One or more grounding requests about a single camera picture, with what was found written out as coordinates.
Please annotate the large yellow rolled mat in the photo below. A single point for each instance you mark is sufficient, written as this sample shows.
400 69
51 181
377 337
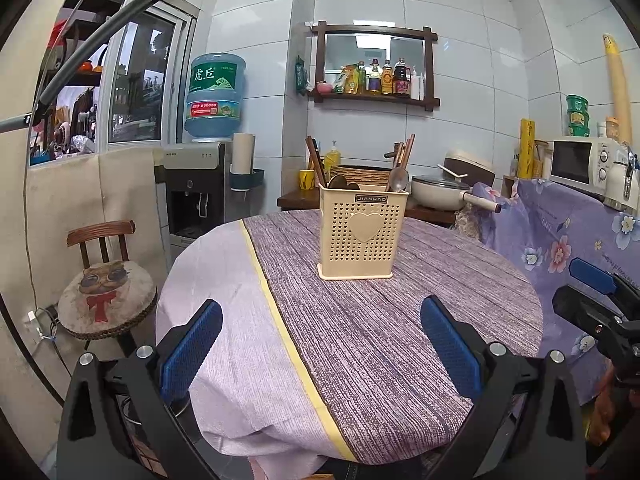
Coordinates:
617 85

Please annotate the water dispenser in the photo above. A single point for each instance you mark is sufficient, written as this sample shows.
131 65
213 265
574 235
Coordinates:
192 175

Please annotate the blue water jug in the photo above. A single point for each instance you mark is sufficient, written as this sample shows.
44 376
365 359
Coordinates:
215 95

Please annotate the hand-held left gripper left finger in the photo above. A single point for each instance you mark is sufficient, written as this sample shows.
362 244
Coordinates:
192 350

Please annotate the amber sauce bottle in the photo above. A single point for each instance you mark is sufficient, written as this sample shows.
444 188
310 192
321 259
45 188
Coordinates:
387 81

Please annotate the paper towel roll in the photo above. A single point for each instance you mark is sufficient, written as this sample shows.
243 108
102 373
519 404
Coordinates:
244 152

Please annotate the purple floral cloth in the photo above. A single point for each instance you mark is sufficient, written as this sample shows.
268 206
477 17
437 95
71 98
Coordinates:
550 240

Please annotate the white power strip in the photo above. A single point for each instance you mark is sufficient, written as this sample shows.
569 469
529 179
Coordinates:
37 319

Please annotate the blue-grey wall holder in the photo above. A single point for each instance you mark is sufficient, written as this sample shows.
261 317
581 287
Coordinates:
250 178

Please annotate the black chopstick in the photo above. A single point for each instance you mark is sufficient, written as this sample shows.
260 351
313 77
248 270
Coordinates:
313 157

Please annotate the dark wooden wall shelf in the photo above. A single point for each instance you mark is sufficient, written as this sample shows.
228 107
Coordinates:
375 30

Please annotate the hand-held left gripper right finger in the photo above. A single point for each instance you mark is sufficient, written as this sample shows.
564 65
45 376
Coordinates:
450 350

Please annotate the white microwave oven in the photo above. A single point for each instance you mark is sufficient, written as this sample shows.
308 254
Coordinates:
570 160

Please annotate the brown and white rice cooker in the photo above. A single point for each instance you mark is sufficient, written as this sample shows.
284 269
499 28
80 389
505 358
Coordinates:
470 162

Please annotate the green bottle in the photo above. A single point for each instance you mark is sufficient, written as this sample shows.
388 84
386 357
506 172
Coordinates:
361 81

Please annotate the green instant noodle cups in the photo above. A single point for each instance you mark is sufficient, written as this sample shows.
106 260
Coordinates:
578 116

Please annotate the dark soy sauce bottle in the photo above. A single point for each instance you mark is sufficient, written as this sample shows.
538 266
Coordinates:
402 82

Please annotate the wooden chair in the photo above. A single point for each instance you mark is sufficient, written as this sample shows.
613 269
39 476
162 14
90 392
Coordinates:
100 232

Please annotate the small yellow roll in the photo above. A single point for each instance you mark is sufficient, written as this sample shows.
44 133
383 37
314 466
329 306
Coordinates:
526 150

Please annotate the beige fabric panel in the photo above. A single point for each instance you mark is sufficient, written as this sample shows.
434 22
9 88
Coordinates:
125 195

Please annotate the wicker basket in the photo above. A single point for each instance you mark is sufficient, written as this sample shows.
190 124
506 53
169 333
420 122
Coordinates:
365 174

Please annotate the white bottle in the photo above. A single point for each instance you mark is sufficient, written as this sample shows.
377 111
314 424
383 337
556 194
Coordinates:
418 87

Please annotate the purple label bottle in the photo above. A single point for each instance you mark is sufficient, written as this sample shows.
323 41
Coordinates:
374 80

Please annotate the cream perforated utensil holder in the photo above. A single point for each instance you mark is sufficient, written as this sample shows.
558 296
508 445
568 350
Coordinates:
350 255

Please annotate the aluminium frame window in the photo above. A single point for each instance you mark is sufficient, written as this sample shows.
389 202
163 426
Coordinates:
140 85

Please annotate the cluttered storage rack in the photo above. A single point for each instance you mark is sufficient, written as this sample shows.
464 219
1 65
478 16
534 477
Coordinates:
70 125

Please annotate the yellow food packet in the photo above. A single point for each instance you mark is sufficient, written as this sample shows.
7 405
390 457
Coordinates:
346 81

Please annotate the yellow cup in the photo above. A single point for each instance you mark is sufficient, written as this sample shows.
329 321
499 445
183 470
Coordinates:
306 181

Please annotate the bamboo faucet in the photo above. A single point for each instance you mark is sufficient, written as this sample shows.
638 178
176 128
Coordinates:
392 152

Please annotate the cream pan with lid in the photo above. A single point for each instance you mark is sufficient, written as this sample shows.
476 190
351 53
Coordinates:
435 195

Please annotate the all-metal spoon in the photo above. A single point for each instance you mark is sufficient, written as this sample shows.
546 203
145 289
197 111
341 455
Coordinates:
399 180

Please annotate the yellow soap pump bottle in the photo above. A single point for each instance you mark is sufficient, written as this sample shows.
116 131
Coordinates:
332 159

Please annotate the beige wall cloth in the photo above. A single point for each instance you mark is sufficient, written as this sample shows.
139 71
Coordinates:
15 210

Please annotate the green hanging packet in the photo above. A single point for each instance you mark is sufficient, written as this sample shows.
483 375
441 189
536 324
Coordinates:
300 76

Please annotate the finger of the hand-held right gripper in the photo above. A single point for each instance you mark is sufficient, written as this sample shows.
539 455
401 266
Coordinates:
595 275

